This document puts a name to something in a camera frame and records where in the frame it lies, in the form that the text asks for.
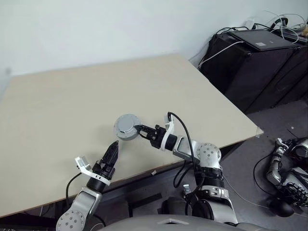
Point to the dark rounded shape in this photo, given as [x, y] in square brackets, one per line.
[173, 207]

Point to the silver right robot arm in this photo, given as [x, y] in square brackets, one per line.
[204, 154]

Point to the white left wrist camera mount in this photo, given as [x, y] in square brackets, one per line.
[84, 166]

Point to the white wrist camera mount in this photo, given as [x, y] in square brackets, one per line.
[84, 166]
[169, 127]

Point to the grey round motor lid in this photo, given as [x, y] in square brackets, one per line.
[127, 123]

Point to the spare silver robot arm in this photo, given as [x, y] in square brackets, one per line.
[276, 170]

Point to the grey robot torso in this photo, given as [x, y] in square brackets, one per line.
[168, 225]

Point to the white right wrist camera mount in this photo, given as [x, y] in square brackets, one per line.
[169, 127]

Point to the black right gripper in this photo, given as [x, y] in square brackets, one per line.
[157, 137]

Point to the large black equipment case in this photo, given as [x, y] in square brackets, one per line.
[250, 77]

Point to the clear table corner protector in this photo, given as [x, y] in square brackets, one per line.
[259, 131]

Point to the small connector at table edge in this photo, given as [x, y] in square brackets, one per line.
[154, 172]

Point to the black flat laptop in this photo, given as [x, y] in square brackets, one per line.
[260, 39]

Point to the grey motor housing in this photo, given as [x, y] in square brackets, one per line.
[125, 135]

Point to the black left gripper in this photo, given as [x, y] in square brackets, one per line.
[104, 169]

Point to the black dome-shaped object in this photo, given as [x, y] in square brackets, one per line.
[282, 208]

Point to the white power adapter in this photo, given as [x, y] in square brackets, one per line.
[250, 21]

